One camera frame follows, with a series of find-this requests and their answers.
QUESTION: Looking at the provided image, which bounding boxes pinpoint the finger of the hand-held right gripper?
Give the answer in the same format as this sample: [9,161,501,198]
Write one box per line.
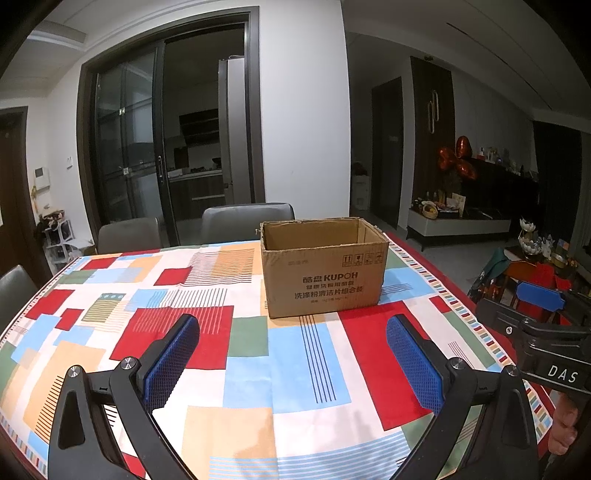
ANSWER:
[515,279,591,325]
[475,299,591,365]

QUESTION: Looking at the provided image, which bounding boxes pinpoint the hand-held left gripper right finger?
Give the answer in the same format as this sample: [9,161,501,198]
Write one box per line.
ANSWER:
[385,315,539,480]

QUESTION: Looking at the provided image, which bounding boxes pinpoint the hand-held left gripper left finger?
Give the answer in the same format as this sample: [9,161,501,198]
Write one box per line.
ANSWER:
[47,314,201,480]

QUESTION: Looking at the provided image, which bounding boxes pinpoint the brown cardboard box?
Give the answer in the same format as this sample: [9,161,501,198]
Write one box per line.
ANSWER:
[259,217,389,319]

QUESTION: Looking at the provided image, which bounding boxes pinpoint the person's right hand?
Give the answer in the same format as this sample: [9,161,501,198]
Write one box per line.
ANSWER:
[551,397,583,450]

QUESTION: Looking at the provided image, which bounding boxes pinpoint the wooden chair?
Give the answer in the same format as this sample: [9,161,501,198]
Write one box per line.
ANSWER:
[468,258,578,324]

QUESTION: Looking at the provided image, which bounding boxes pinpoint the green cloth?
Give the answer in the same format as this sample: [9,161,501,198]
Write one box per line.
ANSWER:
[478,247,511,282]

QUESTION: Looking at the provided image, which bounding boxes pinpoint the white low sideboard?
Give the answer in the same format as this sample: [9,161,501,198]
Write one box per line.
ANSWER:
[407,203,512,252]

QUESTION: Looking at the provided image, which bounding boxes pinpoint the dark display shelf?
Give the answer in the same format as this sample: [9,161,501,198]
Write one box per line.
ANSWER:
[455,157,541,222]

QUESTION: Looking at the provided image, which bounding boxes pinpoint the colourful patchwork tablecloth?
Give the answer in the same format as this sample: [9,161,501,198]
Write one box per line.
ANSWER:
[0,233,557,480]

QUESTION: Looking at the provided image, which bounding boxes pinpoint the grey upholstered chair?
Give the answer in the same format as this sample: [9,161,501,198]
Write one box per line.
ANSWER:
[97,217,163,254]
[0,265,40,333]
[202,203,296,243]

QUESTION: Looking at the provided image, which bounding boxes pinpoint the white storage rack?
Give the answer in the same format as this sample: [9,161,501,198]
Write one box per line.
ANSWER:
[38,210,77,264]

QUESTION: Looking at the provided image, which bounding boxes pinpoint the white bin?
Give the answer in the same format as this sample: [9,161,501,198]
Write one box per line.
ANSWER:
[351,173,371,208]

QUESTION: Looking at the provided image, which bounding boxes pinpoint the tall dark cabinet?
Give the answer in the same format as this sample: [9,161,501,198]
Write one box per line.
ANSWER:
[411,56,455,208]

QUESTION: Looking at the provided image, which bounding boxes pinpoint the dark interior door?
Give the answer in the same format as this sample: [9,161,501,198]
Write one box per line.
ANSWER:
[372,76,404,229]

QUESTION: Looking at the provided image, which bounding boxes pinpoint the dark framed sliding glass door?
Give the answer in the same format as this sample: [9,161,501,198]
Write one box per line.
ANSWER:
[78,11,266,247]

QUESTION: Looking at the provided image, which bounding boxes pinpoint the silver refrigerator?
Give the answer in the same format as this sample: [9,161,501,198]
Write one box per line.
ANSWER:
[218,56,252,206]

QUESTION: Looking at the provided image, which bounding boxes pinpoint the dark wooden door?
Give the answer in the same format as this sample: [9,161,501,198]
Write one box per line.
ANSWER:
[0,106,51,282]

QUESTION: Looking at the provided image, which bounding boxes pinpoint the black range hood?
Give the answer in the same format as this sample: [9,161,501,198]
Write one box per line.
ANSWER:
[179,108,220,144]

